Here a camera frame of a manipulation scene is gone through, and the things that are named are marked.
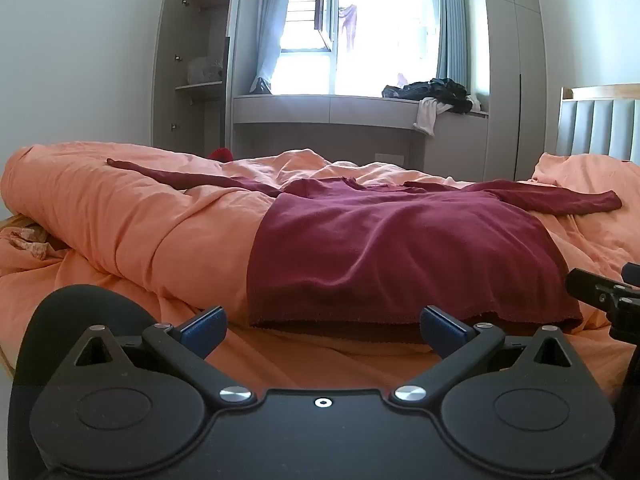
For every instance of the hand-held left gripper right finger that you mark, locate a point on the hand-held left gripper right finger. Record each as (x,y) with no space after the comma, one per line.
(440,331)

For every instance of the long blue-grey curtain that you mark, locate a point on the long blue-grey curtain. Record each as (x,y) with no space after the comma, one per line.
(452,20)

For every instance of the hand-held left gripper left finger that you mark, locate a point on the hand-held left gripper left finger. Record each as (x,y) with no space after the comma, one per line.
(205,331)

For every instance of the dark clothes pile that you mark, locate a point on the dark clothes pile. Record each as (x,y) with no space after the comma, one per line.
(440,91)

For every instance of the orange bedding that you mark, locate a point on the orange bedding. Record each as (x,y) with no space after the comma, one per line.
(130,220)

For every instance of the grey window bench cabinet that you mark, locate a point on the grey window bench cabinet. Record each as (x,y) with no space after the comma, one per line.
(320,125)

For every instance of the maroon long-sleeve sweater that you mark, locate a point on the maroon long-sleeve sweater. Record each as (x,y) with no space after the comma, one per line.
(390,250)

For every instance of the short blue-grey curtain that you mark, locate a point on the short blue-grey curtain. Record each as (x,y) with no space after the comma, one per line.
(272,25)

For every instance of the window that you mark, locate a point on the window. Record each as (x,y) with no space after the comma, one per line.
(380,35)

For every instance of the white garment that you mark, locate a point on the white garment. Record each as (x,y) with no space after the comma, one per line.
(427,117)

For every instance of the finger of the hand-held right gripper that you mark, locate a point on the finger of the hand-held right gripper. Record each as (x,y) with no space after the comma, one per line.
(590,286)

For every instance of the orange patterned cloth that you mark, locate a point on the orange patterned cloth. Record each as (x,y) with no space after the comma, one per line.
(27,242)

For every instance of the grey padded headboard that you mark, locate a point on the grey padded headboard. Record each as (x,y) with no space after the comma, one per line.
(600,127)

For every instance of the tall closed grey wardrobe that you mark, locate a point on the tall closed grey wardrobe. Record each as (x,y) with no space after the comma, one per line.
(515,85)

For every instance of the pale bag on shelf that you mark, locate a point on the pale bag on shelf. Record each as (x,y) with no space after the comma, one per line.
(205,70)

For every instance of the red object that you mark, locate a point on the red object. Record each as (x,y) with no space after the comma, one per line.
(221,155)

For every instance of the open grey wardrobe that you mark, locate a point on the open grey wardrobe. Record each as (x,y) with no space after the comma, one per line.
(197,105)

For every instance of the hanging purple garment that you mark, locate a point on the hanging purple garment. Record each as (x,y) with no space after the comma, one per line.
(349,25)

